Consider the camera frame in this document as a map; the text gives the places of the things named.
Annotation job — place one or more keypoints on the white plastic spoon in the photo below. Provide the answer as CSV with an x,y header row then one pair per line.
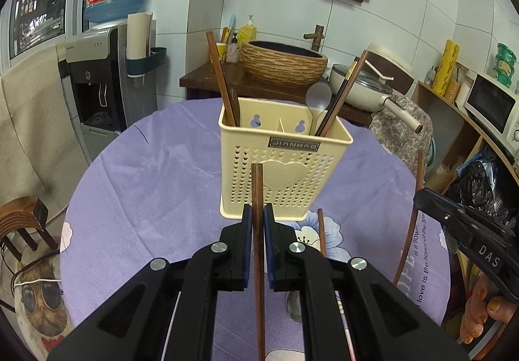
x,y
318,95

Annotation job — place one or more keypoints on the wicker pattern basin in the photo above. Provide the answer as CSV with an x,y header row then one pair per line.
x,y
284,65

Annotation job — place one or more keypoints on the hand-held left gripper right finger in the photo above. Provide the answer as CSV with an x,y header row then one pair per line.
x,y
269,251

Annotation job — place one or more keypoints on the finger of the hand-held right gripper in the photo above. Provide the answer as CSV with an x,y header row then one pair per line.
x,y
434,209

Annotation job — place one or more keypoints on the brass faucet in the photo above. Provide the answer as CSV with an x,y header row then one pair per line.
x,y
315,36

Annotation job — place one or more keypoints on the cat printed cushion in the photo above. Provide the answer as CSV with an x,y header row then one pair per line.
x,y
36,312

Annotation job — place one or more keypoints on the wooden cabinet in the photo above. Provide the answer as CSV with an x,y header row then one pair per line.
x,y
446,130

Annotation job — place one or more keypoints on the dark chopstick with gold band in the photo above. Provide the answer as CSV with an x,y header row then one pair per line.
x,y
235,109

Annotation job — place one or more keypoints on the yellow patterned roll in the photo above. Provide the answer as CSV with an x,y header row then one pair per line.
x,y
446,65

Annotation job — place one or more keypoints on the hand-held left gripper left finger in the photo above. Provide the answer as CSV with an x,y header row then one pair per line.
x,y
247,251

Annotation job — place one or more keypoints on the metal spoon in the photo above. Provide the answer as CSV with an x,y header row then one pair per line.
x,y
292,306

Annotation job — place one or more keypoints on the wooden counter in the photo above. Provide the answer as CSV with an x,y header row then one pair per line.
x,y
202,79

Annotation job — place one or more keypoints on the grey patterned cloth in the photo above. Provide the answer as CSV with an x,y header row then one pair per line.
x,y
401,130

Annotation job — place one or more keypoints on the black plastic bag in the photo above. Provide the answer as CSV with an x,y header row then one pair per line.
x,y
478,186

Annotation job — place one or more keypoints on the beige hanging cloth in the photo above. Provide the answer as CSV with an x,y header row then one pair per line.
x,y
36,134

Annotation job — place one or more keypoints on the wooden chair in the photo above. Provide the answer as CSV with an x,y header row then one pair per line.
x,y
24,223

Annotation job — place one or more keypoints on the water dispenser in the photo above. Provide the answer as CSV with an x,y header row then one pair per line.
x,y
89,57

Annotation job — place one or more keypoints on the brown wooden chopstick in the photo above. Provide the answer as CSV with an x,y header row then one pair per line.
x,y
419,174
321,231
257,190
352,79
219,73

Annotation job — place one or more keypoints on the yellow soap dispenser bottle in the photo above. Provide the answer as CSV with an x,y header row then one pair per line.
x,y
247,32

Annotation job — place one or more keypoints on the white microwave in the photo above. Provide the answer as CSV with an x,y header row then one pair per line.
x,y
490,105

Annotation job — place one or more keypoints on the cream perforated utensil holder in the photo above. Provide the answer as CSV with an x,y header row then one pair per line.
x,y
243,182

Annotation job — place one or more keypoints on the blue wall-mounted holder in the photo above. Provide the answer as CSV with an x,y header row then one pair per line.
x,y
150,61

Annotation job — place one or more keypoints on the person's right hand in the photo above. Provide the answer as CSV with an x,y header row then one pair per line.
x,y
476,304

